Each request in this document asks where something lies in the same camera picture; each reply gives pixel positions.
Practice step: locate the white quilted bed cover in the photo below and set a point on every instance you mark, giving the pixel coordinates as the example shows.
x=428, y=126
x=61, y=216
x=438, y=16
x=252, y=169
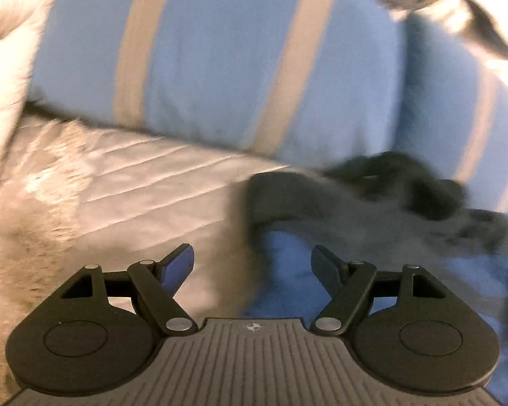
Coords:
x=152, y=177

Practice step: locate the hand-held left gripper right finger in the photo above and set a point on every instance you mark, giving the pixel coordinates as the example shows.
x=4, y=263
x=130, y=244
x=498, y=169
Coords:
x=326, y=266

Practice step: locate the light cloth with dark stripes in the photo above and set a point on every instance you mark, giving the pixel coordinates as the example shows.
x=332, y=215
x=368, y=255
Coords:
x=482, y=29

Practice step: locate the blue and navy fleece jacket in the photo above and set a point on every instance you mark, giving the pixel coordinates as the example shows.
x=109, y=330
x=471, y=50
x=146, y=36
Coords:
x=448, y=270

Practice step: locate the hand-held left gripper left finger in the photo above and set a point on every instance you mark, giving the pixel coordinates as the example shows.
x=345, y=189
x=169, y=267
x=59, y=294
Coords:
x=178, y=266

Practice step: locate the blue pillow with grey stripes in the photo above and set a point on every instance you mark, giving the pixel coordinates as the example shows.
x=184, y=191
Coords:
x=440, y=93
x=220, y=59

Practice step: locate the beige puffy comforter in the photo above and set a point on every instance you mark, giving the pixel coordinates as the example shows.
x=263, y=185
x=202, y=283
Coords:
x=4, y=72

